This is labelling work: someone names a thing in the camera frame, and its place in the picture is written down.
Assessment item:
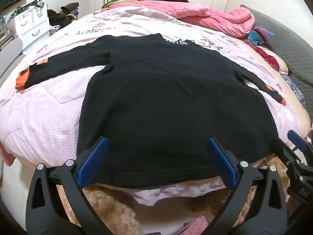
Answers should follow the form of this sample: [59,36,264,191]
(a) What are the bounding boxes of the pile of dark clothes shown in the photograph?
[46,2,80,28]

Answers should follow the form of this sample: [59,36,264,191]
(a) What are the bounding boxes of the colourful striped cloth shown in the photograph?
[246,24,275,46]

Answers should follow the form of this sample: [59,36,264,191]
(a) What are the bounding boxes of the green blanket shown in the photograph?
[102,0,145,9]

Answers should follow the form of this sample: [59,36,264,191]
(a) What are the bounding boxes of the pink strawberry printed quilt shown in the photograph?
[0,6,311,207]

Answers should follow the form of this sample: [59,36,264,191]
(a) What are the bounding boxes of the grey quilted headboard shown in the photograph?
[241,5,313,96]

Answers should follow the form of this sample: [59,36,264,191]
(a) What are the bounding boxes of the person's pink dotted pants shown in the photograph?
[176,215,211,235]

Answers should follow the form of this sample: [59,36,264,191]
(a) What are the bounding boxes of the white drawer cabinet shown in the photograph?
[7,4,50,52]

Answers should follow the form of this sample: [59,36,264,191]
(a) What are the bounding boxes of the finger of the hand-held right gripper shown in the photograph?
[287,130,313,155]
[271,138,298,167]

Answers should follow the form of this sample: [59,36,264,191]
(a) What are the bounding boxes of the grey chair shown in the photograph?
[0,38,26,89]

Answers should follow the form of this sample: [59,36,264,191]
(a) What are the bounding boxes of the black sweater with orange cuffs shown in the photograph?
[15,33,286,189]

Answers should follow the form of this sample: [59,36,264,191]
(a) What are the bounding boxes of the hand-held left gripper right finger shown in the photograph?
[206,136,288,235]

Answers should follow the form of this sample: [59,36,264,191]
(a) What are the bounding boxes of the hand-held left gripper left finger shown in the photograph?
[25,136,115,235]

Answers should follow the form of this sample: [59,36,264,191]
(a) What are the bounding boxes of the hot pink comforter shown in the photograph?
[101,0,256,40]

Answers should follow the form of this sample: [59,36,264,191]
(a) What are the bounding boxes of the brown plush blanket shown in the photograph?
[57,152,294,235]

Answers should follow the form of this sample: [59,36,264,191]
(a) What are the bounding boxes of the blue floral cloth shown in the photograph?
[281,73,307,108]

